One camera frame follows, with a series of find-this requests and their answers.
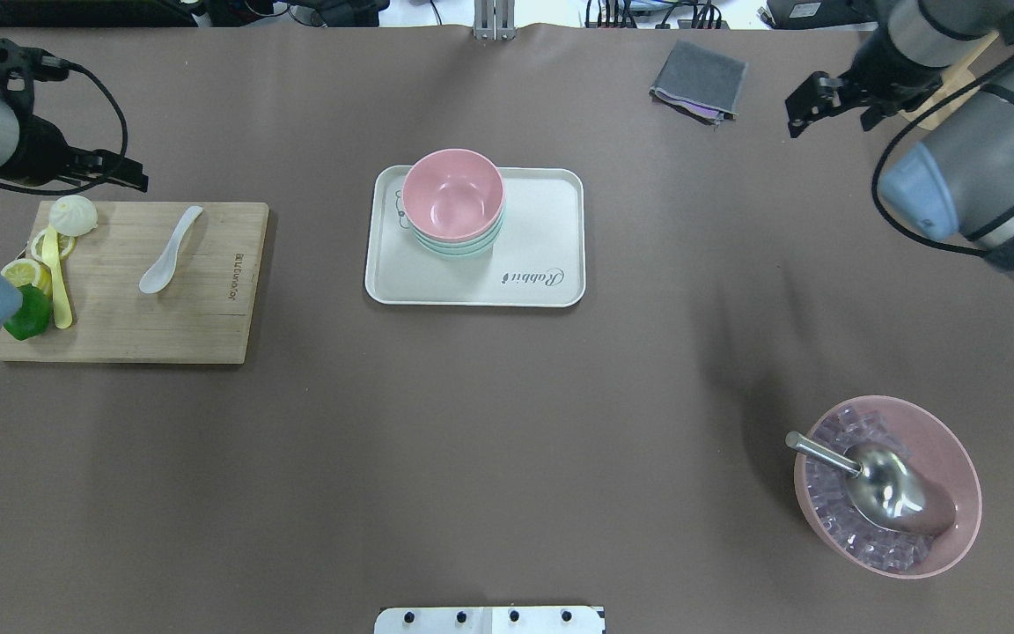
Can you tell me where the green lime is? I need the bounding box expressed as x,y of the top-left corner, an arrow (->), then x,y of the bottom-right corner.
3,284 -> 53,341

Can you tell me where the white ceramic spoon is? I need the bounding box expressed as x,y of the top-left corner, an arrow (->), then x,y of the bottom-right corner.
138,205 -> 204,294

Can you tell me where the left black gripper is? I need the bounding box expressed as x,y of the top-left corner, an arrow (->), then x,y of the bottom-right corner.
0,39 -> 149,193

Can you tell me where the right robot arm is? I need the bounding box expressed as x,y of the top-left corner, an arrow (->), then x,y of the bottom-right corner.
785,1 -> 1014,280

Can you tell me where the yellow plastic knife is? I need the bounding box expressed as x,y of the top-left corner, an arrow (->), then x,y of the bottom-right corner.
40,225 -> 74,329

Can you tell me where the white rabbit tray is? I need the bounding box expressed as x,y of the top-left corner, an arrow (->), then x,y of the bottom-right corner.
364,165 -> 587,308

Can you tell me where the grey folded cloth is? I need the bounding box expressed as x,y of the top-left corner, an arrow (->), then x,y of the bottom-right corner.
649,41 -> 749,125

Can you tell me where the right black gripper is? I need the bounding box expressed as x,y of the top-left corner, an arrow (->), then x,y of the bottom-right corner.
784,70 -> 944,139

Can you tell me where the green bowl stack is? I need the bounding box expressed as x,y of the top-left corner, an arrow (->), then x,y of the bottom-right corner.
409,216 -> 504,258

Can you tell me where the small pink bowl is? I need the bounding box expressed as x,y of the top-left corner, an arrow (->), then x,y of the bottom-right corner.
401,148 -> 506,245

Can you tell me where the wooden cutting board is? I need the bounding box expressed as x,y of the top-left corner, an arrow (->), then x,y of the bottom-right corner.
0,202 -> 269,365

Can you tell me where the lemon half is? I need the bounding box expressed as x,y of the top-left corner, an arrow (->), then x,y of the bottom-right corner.
0,258 -> 53,299

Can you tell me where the metal ice scoop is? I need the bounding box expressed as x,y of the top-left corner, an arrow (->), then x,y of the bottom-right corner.
784,431 -> 957,536

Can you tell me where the large pink bowl with ice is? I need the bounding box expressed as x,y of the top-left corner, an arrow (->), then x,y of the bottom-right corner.
785,394 -> 983,580

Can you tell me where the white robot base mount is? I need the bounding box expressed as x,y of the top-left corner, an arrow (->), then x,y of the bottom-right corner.
373,605 -> 607,633

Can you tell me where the lemon slice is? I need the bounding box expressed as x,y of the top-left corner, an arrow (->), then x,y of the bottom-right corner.
28,228 -> 76,263

